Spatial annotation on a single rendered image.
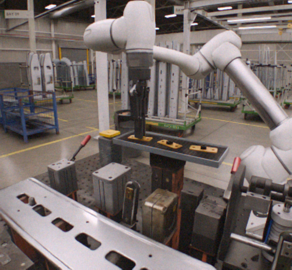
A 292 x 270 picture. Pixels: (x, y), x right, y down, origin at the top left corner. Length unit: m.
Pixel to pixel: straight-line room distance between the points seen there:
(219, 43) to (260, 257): 0.91
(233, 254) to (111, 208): 0.35
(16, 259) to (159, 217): 0.33
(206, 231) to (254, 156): 0.56
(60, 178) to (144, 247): 0.42
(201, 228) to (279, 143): 0.61
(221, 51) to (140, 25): 0.55
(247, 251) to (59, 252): 0.46
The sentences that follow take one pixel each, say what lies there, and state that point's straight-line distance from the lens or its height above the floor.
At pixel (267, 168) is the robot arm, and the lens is 1.04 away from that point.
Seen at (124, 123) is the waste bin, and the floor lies 0.58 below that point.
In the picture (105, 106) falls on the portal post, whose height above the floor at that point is 0.68.
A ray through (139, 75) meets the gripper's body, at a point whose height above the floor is 1.38.
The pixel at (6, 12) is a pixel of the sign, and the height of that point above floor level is 4.50.
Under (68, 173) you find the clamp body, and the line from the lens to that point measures 0.84.
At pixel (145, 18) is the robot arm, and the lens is 0.69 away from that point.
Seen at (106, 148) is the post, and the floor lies 1.10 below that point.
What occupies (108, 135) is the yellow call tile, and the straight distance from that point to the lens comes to 0.81.
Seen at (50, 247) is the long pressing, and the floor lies 1.00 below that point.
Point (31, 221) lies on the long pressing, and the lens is 0.69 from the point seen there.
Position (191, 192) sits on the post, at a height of 1.10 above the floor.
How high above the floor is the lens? 1.40
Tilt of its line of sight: 15 degrees down
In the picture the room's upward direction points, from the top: straight up
